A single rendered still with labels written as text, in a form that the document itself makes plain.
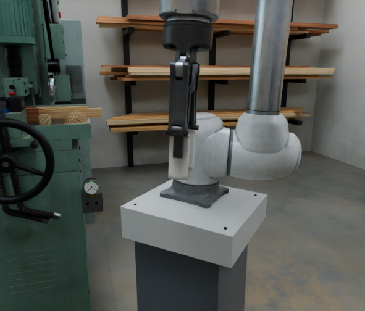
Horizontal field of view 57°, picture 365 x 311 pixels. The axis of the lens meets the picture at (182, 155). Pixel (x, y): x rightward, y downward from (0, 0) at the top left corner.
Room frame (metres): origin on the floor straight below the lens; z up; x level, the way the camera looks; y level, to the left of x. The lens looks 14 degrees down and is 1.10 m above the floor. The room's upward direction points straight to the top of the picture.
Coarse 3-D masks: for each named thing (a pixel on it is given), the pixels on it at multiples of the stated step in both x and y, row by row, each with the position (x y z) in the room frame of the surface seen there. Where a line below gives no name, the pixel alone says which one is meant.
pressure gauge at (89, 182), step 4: (88, 180) 1.22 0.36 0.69; (92, 180) 1.23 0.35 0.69; (96, 180) 1.24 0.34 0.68; (84, 184) 1.22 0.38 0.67; (88, 184) 1.22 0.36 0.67; (92, 184) 1.23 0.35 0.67; (96, 184) 1.23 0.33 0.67; (84, 188) 1.22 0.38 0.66; (88, 188) 1.22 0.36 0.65; (92, 188) 1.23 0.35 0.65; (96, 188) 1.23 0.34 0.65; (88, 192) 1.22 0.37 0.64; (92, 192) 1.23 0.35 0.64; (96, 192) 1.23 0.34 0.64; (92, 196) 1.25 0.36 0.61
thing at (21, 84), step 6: (6, 78) 1.32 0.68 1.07; (12, 78) 1.32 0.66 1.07; (18, 78) 1.33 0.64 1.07; (24, 78) 1.37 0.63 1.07; (6, 84) 1.31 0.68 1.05; (12, 84) 1.32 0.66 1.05; (18, 84) 1.33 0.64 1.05; (24, 84) 1.35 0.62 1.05; (6, 90) 1.31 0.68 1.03; (12, 90) 1.32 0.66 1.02; (18, 90) 1.32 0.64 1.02; (24, 90) 1.33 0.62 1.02; (6, 96) 1.31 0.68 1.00
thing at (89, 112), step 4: (88, 108) 1.46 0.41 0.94; (92, 108) 1.46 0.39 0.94; (96, 108) 1.46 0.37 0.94; (100, 108) 1.46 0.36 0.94; (48, 112) 1.39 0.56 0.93; (52, 112) 1.40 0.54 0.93; (56, 112) 1.40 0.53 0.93; (60, 112) 1.40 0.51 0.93; (64, 112) 1.41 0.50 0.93; (68, 112) 1.41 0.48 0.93; (84, 112) 1.43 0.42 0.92; (88, 112) 1.44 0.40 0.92; (92, 112) 1.44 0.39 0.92; (96, 112) 1.45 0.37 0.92; (100, 112) 1.45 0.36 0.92; (52, 116) 1.40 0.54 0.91; (56, 116) 1.40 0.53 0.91; (60, 116) 1.40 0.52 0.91; (64, 116) 1.41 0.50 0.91; (88, 116) 1.44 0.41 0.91; (92, 116) 1.44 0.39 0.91; (96, 116) 1.45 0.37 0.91; (100, 116) 1.45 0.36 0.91
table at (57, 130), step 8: (56, 120) 1.36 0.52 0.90; (64, 120) 1.36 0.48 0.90; (88, 120) 1.36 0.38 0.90; (40, 128) 1.24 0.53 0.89; (48, 128) 1.25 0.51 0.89; (56, 128) 1.25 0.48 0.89; (64, 128) 1.26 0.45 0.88; (72, 128) 1.27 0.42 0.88; (80, 128) 1.28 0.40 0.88; (88, 128) 1.29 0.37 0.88; (48, 136) 1.24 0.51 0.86; (56, 136) 1.25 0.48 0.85; (64, 136) 1.26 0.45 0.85; (72, 136) 1.27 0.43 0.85; (80, 136) 1.28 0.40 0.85; (88, 136) 1.29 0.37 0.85; (16, 144) 1.13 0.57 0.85; (24, 144) 1.13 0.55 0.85
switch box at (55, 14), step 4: (48, 0) 1.67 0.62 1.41; (52, 0) 1.67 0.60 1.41; (56, 0) 1.68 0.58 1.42; (48, 4) 1.67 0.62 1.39; (52, 4) 1.67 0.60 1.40; (56, 4) 1.68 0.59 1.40; (48, 8) 1.67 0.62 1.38; (52, 8) 1.67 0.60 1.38; (56, 8) 1.68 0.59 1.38; (56, 12) 1.68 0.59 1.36; (56, 16) 1.67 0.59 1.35; (44, 20) 1.66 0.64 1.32; (56, 20) 1.67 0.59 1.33
